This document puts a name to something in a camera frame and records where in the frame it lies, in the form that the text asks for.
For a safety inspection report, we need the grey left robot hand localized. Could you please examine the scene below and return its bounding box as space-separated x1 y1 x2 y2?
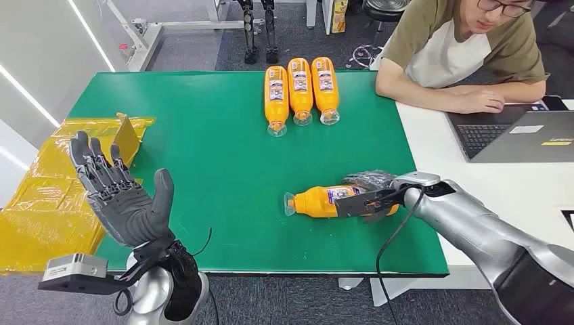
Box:
68 130 177 250

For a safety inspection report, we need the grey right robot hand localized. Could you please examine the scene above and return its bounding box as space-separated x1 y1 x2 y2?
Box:
334 169 407 223

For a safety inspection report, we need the orange juice bottle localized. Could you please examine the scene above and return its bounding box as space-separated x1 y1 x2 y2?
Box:
286 57 314 127
283 184 401 220
264 65 290 138
310 56 341 127

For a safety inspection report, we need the yellow plastic wrapped box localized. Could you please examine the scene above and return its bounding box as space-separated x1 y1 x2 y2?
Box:
0 112 157 276

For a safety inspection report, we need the green table mat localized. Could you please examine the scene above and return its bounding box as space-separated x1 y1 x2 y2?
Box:
67 70 451 277

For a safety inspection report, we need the grey laptop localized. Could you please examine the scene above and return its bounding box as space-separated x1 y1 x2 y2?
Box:
446 103 574 164

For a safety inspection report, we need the person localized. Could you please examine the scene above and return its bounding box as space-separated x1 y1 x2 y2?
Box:
375 0 551 115

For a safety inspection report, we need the yellow carton box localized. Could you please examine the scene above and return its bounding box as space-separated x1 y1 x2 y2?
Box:
330 0 349 35

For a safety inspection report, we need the black round stool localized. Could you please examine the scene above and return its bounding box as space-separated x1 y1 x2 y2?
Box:
349 0 412 70

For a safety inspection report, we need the black humanoid robot on stand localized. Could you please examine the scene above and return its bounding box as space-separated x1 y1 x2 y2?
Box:
236 0 280 66

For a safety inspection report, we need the black phone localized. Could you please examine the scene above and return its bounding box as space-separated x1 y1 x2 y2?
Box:
541 95 571 112

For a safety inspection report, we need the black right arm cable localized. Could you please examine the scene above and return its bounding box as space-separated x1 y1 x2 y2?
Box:
374 186 427 325

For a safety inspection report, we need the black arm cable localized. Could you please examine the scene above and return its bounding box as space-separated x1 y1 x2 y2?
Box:
374 186 427 325
112 227 221 325

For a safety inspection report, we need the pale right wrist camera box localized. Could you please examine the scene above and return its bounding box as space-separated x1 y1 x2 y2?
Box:
391 171 443 190

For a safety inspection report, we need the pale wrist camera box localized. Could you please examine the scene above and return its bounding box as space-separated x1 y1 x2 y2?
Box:
38 253 110 296
391 171 443 190

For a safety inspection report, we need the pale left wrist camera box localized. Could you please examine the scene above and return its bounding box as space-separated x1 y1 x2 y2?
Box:
38 253 110 296

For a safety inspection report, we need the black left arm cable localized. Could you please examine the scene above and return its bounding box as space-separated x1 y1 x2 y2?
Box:
112 227 221 325

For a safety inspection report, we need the aluminium profile frame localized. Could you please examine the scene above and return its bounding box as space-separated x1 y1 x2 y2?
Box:
103 0 266 73

